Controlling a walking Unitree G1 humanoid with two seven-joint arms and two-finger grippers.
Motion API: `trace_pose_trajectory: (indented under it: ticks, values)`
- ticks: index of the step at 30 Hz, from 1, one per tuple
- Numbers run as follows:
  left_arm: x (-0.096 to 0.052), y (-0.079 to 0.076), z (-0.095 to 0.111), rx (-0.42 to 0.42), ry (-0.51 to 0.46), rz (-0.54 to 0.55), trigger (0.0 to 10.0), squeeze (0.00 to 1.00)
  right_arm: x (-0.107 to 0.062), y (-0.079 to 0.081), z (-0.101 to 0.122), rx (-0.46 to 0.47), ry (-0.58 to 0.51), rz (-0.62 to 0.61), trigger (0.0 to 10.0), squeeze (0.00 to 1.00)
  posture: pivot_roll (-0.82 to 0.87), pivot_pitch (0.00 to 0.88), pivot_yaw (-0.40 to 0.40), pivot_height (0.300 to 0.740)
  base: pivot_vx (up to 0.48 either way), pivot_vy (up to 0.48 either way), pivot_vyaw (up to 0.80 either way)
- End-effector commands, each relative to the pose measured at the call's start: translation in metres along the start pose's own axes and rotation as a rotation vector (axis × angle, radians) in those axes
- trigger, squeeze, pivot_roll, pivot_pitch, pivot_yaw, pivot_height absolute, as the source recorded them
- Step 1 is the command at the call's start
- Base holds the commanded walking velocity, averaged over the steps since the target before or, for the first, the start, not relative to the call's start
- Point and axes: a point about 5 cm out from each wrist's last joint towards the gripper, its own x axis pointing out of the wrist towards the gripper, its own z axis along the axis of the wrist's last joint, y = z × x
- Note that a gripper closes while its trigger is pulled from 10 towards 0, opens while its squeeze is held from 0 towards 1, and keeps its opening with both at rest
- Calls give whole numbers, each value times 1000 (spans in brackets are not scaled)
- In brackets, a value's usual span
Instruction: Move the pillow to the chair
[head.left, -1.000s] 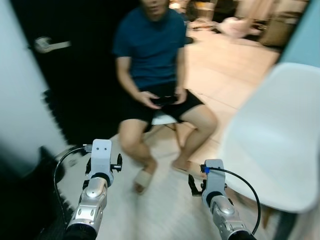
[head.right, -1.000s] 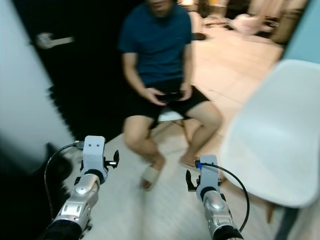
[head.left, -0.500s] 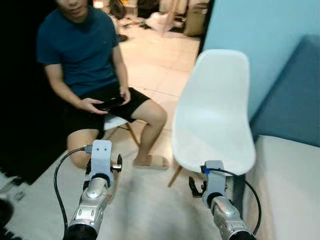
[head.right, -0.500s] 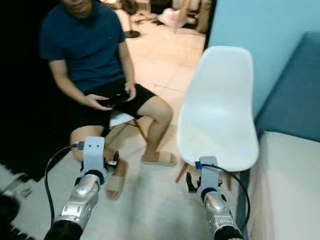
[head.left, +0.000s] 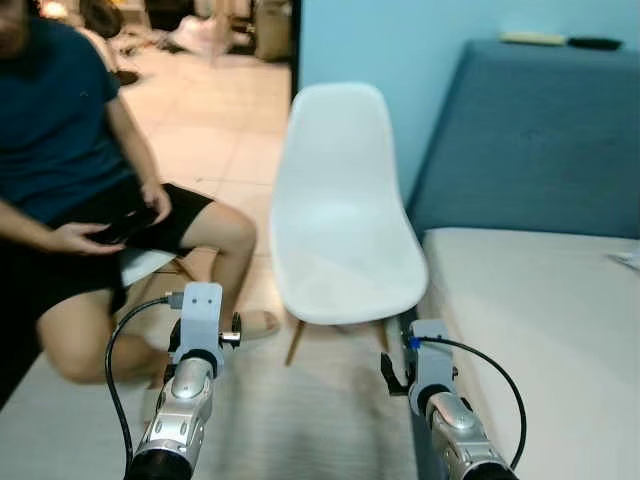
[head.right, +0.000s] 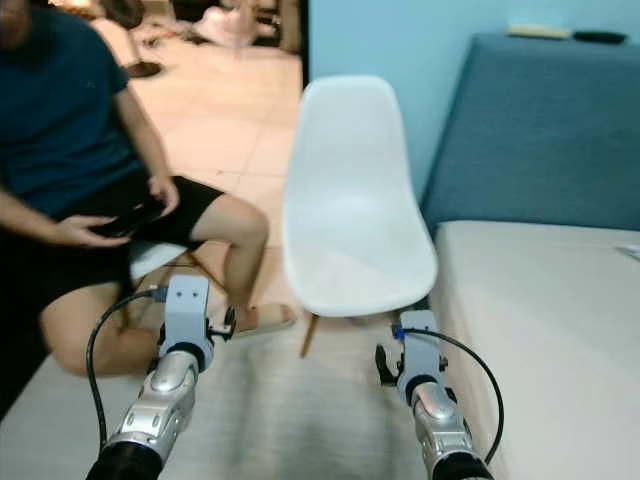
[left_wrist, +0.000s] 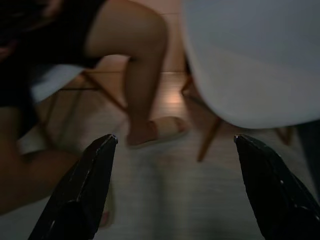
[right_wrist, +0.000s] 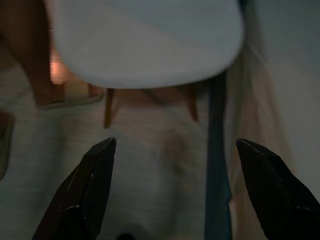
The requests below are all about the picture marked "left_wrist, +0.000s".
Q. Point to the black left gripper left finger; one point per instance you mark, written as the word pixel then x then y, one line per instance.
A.
pixel 82 190

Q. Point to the beige slipper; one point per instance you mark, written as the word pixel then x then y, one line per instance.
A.
pixel 165 130

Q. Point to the white seat wooden leg chair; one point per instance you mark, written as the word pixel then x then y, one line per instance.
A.
pixel 57 80

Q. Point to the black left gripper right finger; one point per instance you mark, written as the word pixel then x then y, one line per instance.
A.
pixel 272 195

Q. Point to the white shell chair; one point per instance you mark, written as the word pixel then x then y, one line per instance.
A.
pixel 250 75

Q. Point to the seated person in black shorts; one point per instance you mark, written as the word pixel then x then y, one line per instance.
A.
pixel 140 50

